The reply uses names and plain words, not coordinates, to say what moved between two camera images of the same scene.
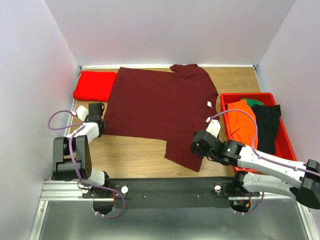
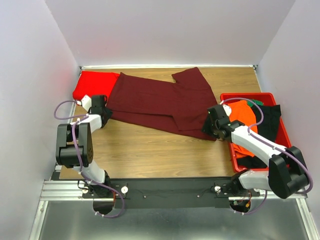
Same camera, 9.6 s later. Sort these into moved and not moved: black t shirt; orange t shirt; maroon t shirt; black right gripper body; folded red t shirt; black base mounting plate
Moved: maroon t shirt; black right gripper body
Not moved: black t shirt; black base mounting plate; orange t shirt; folded red t shirt
